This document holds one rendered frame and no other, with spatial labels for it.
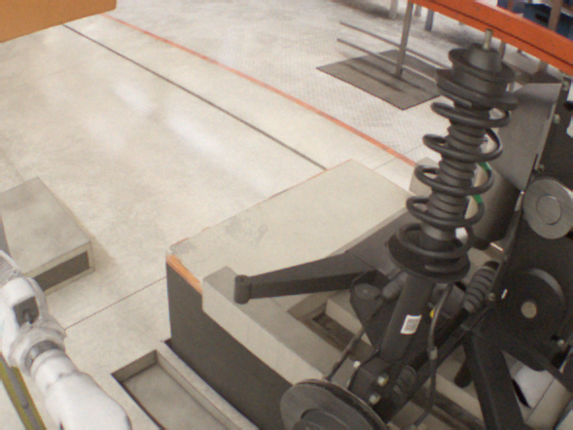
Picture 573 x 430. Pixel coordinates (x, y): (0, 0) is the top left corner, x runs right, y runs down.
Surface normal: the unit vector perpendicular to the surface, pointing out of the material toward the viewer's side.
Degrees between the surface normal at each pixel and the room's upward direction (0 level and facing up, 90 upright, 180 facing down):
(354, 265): 3
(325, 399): 90
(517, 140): 90
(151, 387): 0
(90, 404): 9
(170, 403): 0
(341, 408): 90
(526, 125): 90
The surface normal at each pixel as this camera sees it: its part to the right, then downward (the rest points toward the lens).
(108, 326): 0.12, -0.80
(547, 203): -0.69, 0.36
